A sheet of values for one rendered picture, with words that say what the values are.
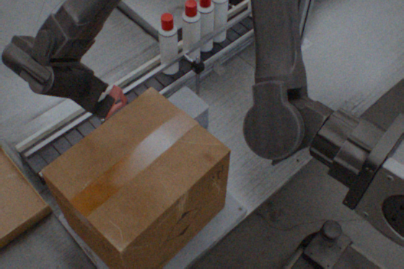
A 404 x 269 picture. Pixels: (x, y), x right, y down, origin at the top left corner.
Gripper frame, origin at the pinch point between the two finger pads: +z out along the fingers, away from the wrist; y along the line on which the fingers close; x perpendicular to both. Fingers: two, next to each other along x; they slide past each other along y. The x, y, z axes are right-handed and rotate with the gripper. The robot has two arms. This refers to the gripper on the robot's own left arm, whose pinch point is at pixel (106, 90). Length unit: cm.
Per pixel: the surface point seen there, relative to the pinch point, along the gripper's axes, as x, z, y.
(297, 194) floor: 22, 134, -25
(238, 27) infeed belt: -26, 59, 7
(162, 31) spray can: -14.9, 28.4, 12.0
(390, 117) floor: -29, 176, -38
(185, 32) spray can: -17.4, 37.0, 10.5
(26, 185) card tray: 36.3, 13.9, 17.4
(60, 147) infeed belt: 24.0, 18.0, 16.4
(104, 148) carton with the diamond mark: 9.9, -1.0, -6.6
